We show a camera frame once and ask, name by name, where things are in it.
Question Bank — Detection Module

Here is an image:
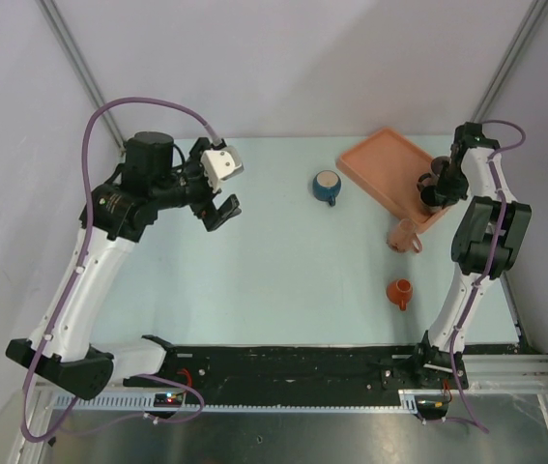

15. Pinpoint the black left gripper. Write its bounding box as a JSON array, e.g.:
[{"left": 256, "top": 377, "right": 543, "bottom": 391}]
[{"left": 152, "top": 138, "right": 241, "bottom": 230}]

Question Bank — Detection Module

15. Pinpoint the brown mug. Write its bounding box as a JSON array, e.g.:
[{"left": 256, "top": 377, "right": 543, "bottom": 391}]
[{"left": 417, "top": 173, "right": 442, "bottom": 215}]

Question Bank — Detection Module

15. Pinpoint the pink mug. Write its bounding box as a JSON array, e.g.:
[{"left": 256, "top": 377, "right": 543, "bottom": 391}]
[{"left": 387, "top": 218, "right": 422, "bottom": 253}]

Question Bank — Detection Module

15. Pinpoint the dark blue mug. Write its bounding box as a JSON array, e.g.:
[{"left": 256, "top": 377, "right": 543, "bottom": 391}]
[{"left": 312, "top": 170, "right": 341, "bottom": 207}]

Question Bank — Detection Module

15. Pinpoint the purple mug black handle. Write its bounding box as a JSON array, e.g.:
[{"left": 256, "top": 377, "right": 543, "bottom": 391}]
[{"left": 430, "top": 156, "right": 451, "bottom": 179}]

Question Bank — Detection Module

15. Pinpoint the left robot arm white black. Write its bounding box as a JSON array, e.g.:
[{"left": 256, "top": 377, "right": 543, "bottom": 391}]
[{"left": 6, "top": 131, "right": 244, "bottom": 400}]

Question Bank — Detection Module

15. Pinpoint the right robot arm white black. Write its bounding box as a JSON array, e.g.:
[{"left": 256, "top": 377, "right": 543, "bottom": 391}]
[{"left": 410, "top": 122, "right": 532, "bottom": 388}]

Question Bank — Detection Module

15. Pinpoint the orange mug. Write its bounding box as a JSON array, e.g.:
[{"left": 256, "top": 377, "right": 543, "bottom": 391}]
[{"left": 386, "top": 278, "right": 414, "bottom": 311}]

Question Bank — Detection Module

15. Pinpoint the salmon plastic tray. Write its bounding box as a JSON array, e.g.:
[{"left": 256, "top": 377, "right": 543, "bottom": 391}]
[{"left": 336, "top": 128, "right": 448, "bottom": 233}]

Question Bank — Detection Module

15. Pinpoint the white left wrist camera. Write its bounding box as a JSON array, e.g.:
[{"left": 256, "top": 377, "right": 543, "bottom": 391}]
[{"left": 200, "top": 146, "right": 244, "bottom": 192}]

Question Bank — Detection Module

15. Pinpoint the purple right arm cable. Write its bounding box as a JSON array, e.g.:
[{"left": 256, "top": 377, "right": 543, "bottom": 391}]
[{"left": 447, "top": 119, "right": 527, "bottom": 434}]

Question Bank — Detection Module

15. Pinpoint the white cable duct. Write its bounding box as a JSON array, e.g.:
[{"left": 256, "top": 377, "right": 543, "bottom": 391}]
[{"left": 73, "top": 390, "right": 418, "bottom": 415}]

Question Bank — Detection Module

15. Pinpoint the aluminium frame rail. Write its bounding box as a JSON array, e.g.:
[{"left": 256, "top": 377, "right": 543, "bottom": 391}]
[{"left": 36, "top": 0, "right": 128, "bottom": 149}]

